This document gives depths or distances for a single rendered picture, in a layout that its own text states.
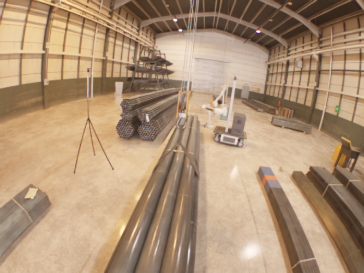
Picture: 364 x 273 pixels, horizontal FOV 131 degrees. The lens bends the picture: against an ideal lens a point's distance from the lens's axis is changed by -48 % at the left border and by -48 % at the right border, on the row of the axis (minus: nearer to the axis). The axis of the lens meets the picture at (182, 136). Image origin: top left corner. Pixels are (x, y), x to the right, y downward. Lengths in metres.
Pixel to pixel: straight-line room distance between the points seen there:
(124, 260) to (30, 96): 8.89
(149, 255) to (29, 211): 1.57
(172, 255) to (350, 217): 2.51
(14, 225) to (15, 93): 7.36
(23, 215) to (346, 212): 4.21
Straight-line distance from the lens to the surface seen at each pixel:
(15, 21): 9.47
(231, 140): 4.31
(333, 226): 2.82
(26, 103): 9.25
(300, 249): 2.08
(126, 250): 1.16
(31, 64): 9.58
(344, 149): 5.77
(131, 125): 4.00
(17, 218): 2.20
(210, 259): 1.77
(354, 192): 3.60
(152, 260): 1.12
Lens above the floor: 1.55
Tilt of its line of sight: 20 degrees down
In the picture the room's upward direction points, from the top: 6 degrees clockwise
